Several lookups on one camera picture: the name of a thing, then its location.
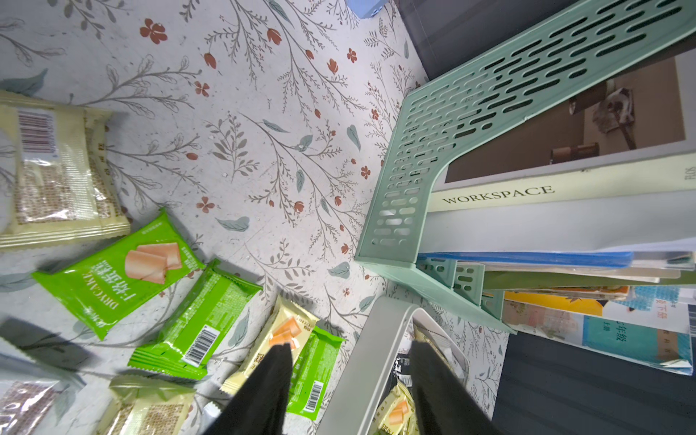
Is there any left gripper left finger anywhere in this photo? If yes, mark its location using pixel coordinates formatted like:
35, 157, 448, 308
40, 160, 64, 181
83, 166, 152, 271
205, 344, 293, 435

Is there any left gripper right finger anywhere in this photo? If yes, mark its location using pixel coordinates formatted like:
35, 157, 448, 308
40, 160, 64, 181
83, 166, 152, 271
411, 342, 500, 435

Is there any green cookie packet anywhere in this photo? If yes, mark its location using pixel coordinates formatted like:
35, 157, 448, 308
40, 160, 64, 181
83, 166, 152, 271
286, 327, 344, 422
32, 208, 204, 340
128, 259, 262, 381

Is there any yellow cookie packet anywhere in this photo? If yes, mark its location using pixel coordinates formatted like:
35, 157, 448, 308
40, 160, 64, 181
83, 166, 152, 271
220, 297, 318, 395

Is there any white cookie storage box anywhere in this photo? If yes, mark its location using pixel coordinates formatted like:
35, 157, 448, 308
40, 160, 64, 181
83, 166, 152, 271
317, 297, 469, 434

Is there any yellow packet second row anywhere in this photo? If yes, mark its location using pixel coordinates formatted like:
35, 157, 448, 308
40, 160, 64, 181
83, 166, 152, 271
95, 375, 195, 435

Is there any white brown packet second row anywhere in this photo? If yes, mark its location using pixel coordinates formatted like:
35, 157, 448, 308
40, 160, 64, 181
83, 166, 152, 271
1, 356, 60, 434

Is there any pale yellow packet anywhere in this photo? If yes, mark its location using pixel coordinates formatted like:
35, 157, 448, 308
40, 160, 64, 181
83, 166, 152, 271
1, 92, 131, 251

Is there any green file organizer box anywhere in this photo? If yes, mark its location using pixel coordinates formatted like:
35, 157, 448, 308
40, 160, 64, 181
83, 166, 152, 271
355, 1, 695, 331

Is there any white book left slot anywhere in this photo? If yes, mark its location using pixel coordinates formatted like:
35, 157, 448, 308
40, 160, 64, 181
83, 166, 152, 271
428, 51, 695, 212

